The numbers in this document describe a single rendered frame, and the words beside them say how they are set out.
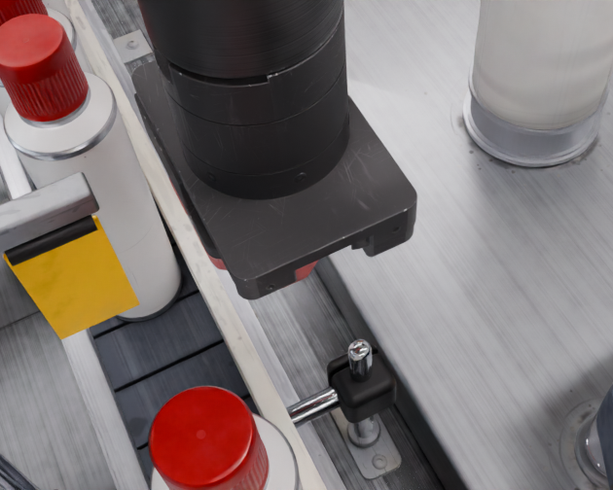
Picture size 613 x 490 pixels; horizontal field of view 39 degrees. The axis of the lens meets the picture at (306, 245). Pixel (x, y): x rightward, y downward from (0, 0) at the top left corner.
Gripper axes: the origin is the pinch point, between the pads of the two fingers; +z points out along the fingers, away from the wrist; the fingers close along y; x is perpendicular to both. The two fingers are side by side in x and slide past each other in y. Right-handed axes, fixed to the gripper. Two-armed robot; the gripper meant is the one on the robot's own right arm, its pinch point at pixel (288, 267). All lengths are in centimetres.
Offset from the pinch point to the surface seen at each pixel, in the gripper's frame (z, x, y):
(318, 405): 10.5, 0.3, -2.2
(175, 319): 13.6, 5.1, 7.8
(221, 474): -7.0, 6.0, -9.5
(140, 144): 10.1, 2.6, 18.5
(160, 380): 13.6, 7.3, 4.6
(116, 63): 13.9, 1.3, 30.0
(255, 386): 10.0, 2.8, 0.1
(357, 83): 13.6, -13.1, 19.3
